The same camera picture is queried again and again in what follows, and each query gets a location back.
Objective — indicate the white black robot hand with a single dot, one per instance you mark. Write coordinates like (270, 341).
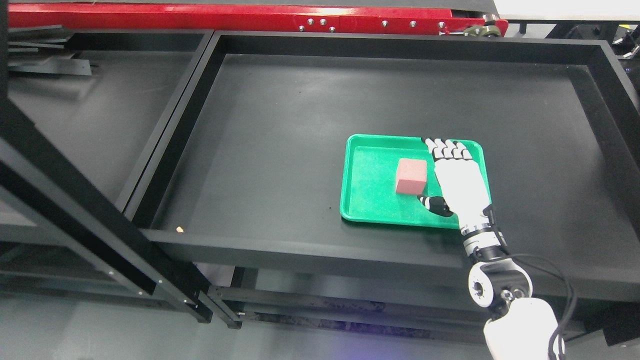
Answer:
(463, 189)

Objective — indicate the pink foam block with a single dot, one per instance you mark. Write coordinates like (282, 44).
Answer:
(411, 176)

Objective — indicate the green plastic tray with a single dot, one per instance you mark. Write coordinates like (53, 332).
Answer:
(369, 177)

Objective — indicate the black metal shelf right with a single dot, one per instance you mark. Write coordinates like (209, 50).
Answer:
(279, 157)

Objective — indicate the black metal shelf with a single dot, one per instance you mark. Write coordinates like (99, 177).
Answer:
(279, 157)
(86, 155)

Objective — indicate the black metal shelf left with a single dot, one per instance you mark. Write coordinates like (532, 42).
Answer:
(86, 155)

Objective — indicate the red metal beam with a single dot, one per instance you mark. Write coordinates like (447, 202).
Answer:
(254, 17)

